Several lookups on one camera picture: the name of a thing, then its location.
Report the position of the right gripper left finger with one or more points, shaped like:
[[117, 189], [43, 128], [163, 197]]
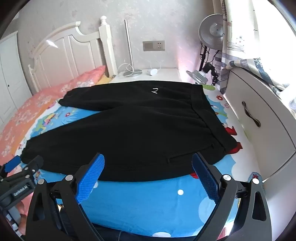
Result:
[[55, 211]]

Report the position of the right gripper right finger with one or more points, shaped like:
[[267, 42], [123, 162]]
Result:
[[252, 221]]

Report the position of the black pants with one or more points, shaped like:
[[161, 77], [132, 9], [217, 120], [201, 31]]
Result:
[[146, 131]]

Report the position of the pink floral quilt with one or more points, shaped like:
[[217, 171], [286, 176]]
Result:
[[23, 119]]

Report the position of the blue cartoon bed sheet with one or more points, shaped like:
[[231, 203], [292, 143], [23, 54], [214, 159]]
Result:
[[175, 207]]

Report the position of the white wardrobe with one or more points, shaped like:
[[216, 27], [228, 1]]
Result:
[[14, 88]]

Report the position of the white drawer cabinet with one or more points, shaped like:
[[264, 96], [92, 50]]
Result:
[[274, 141]]

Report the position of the yellow pillow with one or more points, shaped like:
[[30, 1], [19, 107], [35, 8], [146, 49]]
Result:
[[103, 80]]

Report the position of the white bed headboard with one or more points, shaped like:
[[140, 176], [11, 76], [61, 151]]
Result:
[[66, 53]]

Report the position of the white nightstand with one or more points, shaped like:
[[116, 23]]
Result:
[[164, 74]]

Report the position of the white floor lamp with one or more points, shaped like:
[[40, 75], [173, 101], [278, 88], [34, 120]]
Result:
[[131, 72]]

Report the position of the white charger adapter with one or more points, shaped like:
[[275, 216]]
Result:
[[153, 72]]

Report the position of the blue white patterned curtain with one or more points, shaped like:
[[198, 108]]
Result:
[[252, 42]]

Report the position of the round grey heater fan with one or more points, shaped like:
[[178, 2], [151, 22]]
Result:
[[211, 31]]

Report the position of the black cabinet handle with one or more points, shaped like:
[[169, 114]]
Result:
[[256, 121]]

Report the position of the grey wall socket panel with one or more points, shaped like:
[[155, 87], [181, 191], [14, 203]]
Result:
[[153, 46]]

